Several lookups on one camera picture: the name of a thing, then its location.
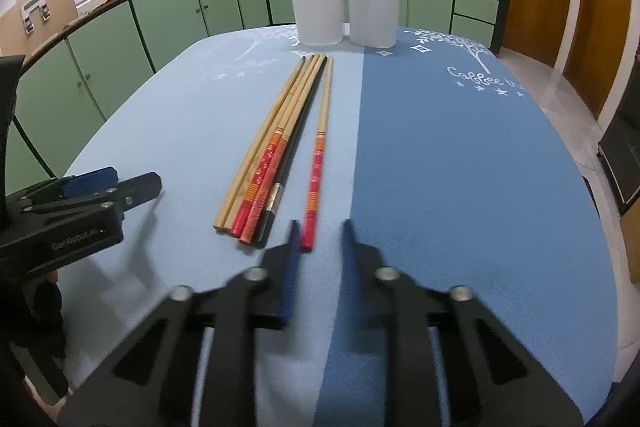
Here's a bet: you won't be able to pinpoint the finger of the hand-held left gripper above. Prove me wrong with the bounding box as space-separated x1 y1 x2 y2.
22 167 119 208
20 172 163 220

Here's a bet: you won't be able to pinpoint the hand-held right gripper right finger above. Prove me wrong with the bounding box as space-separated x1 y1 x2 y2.
340 218 586 427

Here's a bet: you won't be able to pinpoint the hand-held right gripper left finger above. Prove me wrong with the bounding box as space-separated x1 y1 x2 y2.
57 219 303 427

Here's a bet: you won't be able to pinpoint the red patterned wooden chopstick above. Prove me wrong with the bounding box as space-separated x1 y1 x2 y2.
300 55 334 253
231 53 321 238
240 53 327 246

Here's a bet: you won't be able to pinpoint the plain wooden chopstick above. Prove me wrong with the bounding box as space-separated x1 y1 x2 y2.
213 55 307 231
222 54 314 234

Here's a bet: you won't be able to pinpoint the black chopstick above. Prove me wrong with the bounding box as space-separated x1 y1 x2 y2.
256 55 335 243

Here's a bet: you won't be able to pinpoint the white plastic cup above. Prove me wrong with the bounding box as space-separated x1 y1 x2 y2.
345 0 404 48
285 0 348 46

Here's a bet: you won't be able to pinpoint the person's left hand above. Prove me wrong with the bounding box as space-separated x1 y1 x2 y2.
22 271 66 350

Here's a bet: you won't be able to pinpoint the light blue printed placemat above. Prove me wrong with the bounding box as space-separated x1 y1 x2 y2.
62 26 366 427

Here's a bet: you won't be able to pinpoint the dark blue printed placemat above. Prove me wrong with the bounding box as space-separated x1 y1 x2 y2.
315 27 621 427

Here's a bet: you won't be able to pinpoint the green base cabinets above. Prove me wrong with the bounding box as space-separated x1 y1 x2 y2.
0 0 513 208

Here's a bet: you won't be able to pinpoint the cardboard sheet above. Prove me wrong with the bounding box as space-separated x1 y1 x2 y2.
0 0 81 58

